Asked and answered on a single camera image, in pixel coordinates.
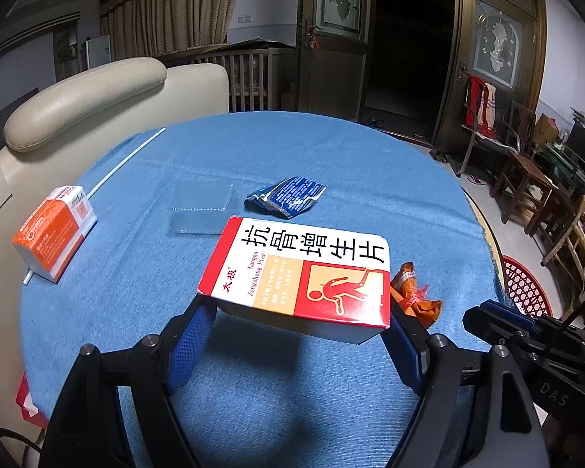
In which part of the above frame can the red and white garment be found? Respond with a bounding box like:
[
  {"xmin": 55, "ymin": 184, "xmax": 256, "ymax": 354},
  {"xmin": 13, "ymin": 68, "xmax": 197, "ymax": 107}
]
[{"xmin": 463, "ymin": 75, "xmax": 497, "ymax": 140}]

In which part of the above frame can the red plastic mesh basket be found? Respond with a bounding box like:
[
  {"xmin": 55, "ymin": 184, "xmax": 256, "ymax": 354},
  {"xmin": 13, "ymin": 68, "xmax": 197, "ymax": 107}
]
[{"xmin": 501, "ymin": 255, "xmax": 554, "ymax": 317}]

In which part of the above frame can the white air conditioner unit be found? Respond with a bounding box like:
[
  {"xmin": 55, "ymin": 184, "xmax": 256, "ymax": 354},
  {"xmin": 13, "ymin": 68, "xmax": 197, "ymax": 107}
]
[{"xmin": 84, "ymin": 34, "xmax": 113, "ymax": 70}]

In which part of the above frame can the cardboard box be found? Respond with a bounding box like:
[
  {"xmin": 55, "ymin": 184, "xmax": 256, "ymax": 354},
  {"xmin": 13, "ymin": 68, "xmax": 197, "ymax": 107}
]
[{"xmin": 534, "ymin": 113, "xmax": 561, "ymax": 149}]

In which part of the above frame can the light wooden chair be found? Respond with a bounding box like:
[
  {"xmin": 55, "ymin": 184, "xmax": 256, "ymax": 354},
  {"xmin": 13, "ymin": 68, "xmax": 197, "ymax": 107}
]
[{"xmin": 541, "ymin": 195, "xmax": 585, "ymax": 323}]

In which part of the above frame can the black cable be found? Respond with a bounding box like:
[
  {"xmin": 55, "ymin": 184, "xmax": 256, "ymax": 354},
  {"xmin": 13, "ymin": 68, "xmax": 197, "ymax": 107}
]
[{"xmin": 0, "ymin": 426, "xmax": 44, "ymax": 452}]

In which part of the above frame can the clear plastic sheet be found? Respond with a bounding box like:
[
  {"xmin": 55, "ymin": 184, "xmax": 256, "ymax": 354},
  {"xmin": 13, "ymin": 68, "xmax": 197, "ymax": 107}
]
[{"xmin": 170, "ymin": 184, "xmax": 239, "ymax": 236}]

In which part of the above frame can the orange snack wrapper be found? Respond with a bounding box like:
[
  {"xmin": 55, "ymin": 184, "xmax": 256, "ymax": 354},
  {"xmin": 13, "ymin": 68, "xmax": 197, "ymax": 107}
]
[{"xmin": 390, "ymin": 262, "xmax": 443, "ymax": 328}]

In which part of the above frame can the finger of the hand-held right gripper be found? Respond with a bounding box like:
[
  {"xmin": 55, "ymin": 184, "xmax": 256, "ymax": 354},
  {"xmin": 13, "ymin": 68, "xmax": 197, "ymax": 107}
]
[{"xmin": 462, "ymin": 299, "xmax": 539, "ymax": 352}]

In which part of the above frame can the beige leather sofa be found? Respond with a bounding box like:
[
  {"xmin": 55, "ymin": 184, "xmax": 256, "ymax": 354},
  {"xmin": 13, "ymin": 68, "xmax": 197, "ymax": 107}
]
[{"xmin": 0, "ymin": 57, "xmax": 231, "ymax": 468}]

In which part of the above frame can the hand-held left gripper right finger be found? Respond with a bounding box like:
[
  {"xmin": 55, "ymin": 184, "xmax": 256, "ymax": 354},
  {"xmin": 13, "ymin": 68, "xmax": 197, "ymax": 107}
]
[{"xmin": 383, "ymin": 297, "xmax": 551, "ymax": 468}]

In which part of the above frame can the wooden door with glass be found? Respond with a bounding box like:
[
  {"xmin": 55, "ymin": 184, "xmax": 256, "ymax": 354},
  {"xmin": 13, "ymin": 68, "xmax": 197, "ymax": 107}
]
[
  {"xmin": 434, "ymin": 0, "xmax": 547, "ymax": 157},
  {"xmin": 297, "ymin": 0, "xmax": 374, "ymax": 120}
]

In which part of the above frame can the orange and white box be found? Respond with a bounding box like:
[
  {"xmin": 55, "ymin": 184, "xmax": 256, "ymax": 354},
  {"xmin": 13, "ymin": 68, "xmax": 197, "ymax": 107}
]
[{"xmin": 12, "ymin": 185, "xmax": 98, "ymax": 284}]

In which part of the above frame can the white thin stick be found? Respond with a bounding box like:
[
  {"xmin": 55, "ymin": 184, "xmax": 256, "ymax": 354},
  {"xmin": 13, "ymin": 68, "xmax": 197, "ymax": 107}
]
[{"xmin": 23, "ymin": 128, "xmax": 167, "ymax": 285}]

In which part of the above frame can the dark wooden chair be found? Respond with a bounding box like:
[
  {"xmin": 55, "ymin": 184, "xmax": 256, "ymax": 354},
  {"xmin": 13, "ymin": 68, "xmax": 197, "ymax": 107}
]
[{"xmin": 490, "ymin": 102, "xmax": 573, "ymax": 237}]

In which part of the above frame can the red and white paper packet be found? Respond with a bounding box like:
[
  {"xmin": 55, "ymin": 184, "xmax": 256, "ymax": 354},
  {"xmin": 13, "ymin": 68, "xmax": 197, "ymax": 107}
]
[{"xmin": 16, "ymin": 372, "xmax": 50, "ymax": 430}]

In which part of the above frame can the round wooden table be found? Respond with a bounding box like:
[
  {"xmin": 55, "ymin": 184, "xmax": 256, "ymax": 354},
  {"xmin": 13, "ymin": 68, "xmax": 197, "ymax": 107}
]
[{"xmin": 461, "ymin": 188, "xmax": 508, "ymax": 303}]

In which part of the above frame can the metal frame chair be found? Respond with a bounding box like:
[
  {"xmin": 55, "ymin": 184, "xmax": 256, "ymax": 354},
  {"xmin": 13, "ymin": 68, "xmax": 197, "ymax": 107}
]
[{"xmin": 456, "ymin": 75, "xmax": 522, "ymax": 179}]

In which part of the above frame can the blue foil wrapper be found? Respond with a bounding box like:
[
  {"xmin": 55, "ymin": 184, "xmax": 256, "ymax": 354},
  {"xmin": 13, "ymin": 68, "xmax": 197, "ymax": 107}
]
[{"xmin": 245, "ymin": 176, "xmax": 327, "ymax": 219}]

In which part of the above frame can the red and white medicine box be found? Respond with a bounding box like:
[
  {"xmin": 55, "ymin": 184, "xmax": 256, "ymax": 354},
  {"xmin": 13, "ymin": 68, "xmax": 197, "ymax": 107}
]
[{"xmin": 197, "ymin": 216, "xmax": 392, "ymax": 344}]

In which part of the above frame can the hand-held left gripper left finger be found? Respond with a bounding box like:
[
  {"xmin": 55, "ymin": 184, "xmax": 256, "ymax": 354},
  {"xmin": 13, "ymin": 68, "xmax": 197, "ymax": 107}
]
[{"xmin": 39, "ymin": 297, "xmax": 218, "ymax": 468}]

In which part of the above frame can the wooden baby crib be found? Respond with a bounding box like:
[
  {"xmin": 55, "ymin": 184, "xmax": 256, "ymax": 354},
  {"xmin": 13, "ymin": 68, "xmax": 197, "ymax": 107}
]
[{"xmin": 163, "ymin": 41, "xmax": 298, "ymax": 113}]

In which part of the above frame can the beige curtain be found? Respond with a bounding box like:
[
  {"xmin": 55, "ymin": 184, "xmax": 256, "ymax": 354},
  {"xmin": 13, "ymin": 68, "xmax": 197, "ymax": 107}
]
[{"xmin": 100, "ymin": 0, "xmax": 247, "ymax": 62}]

